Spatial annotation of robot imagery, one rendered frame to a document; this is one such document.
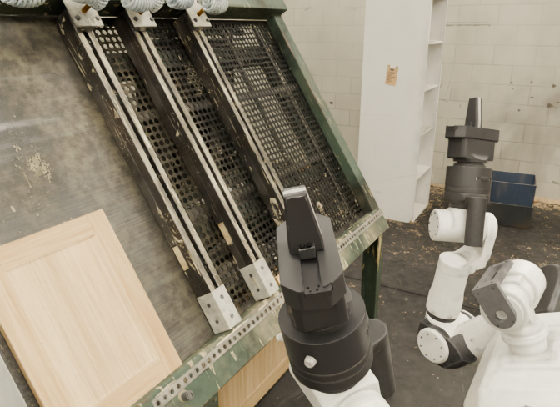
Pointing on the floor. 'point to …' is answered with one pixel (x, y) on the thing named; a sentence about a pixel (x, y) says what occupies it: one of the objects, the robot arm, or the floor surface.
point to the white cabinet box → (401, 98)
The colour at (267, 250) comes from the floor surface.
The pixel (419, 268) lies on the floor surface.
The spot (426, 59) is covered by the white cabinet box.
